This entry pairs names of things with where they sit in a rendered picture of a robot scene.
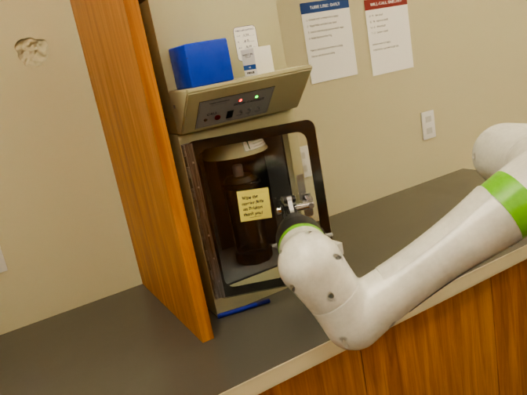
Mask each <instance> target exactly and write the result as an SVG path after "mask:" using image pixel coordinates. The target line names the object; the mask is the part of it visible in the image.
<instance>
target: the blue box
mask: <svg viewBox="0 0 527 395"><path fill-rule="evenodd" d="M169 56H170V59H171V64H172V68H173V74H174V78H175V82H176V88H177V89H191V88H197V87H201V86H205V85H212V84H216V83H220V82H227V81H231V80H234V75H233V71H232V66H231V59H230V54H229V50H228V46H227V39H226V38H219V39H213V40H208V41H203V42H194V43H189V44H184V45H180V46H177V47H174V48H171V49H169Z"/></svg>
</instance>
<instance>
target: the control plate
mask: <svg viewBox="0 0 527 395"><path fill-rule="evenodd" d="M274 87H275V86H272V87H269V88H265V89H258V90H254V91H250V92H244V93H240V94H236V95H232V96H225V97H221V98H218V99H214V100H207V101H203V102H199V106H198V115H197V120H196V125H195V129H200V128H204V127H207V126H211V125H217V124H220V123H224V122H227V121H233V120H237V119H240V118H246V117H249V116H253V115H257V114H262V113H266V112H267V109H268V107H269V104H270V101H271V97H272V94H273V91H274ZM256 95H258V96H259V97H258V98H256V99H255V96H256ZM240 99H242V102H238V101H239V100H240ZM258 106H260V109H257V107H258ZM249 108H252V109H251V111H248V109H249ZM232 110H234V112H233V115H232V118H226V116H227V112H228V111H232ZM240 110H242V113H239V111H240ZM217 115H220V119H219V120H215V117H216V116H217ZM205 118H208V120H207V121H203V120H204V119H205Z"/></svg>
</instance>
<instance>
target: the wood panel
mask: <svg viewBox="0 0 527 395"><path fill-rule="evenodd" d="M70 2H71V8H72V11H73V14H74V18H75V23H76V26H77V29H78V35H79V38H80V42H81V45H82V51H83V53H84V57H85V62H86V66H87V69H88V72H89V78H90V81H91V84H92V87H93V93H94V96H95V100H96V105H97V109H98V111H99V115H100V120H101V124H102V127H103V131H104V136H105V140H106V142H107V148H108V151H109V155H110V158H111V164H112V167H113V169H114V175H115V178H116V182H117V185H118V191H119V194H120V198H121V200H122V206H123V209H124V213H125V218H126V222H127V225H128V228H129V233H130V237H131V240H132V243H133V249H134V252H135V256H136V261H137V264H138V267H139V271H140V276H141V280H142V283H143V285H144V286H145V287H146V288H147V289H148V290H149V291H150V292H151V293H152V294H153V295H155V296H156V297H157V298H158V299H159V300H160V301H161V302H162V303H163V304H164V305H165V306H166V307H167V308H168V309H169V310H170V311H171V312H172V313H173V314H174V315H175V316H176V317H177V318H178V319H179V320H180V321H181V322H182V323H183V324H184V325H185V326H186V327H187V328H188V329H189V330H190V331H191V332H192V333H193V334H194V335H195V336H196V337H197V338H198V339H199V340H200V341H201V342H207V341H209V340H210V339H214V335H213V330H212V325H211V322H210V318H209V311H208V308H207V305H206V301H205V294H204V291H203V287H202V281H201V277H200V273H199V269H198V263H197V259H196V256H195V252H194V246H193V242H192V238H191V232H190V228H189V225H188V221H187V214H186V211H185V207H184V201H183V197H182V194H181V189H180V183H179V180H178V176H177V172H176V166H175V162H174V158H173V152H172V148H171V145H170V141H169V134H168V131H167V128H166V123H165V117H164V114H163V109H162V104H161V100H160V96H159V92H158V86H157V82H156V78H155V75H154V68H153V65H152V61H151V54H150V51H149V48H148V44H147V37H146V34H145V30H144V24H143V20H142V16H141V12H140V6H139V2H138V0H70Z"/></svg>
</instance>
